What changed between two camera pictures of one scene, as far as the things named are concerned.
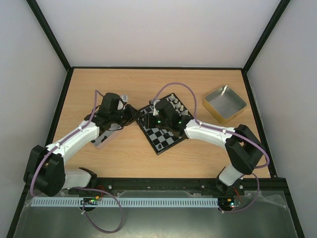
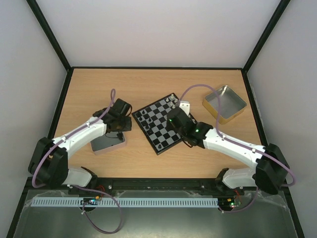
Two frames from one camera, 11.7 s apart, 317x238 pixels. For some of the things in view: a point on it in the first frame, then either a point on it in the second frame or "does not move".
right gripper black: x=152 y=119 to x=175 y=109
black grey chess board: x=161 y=140 does not move
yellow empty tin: x=224 y=103 does not move
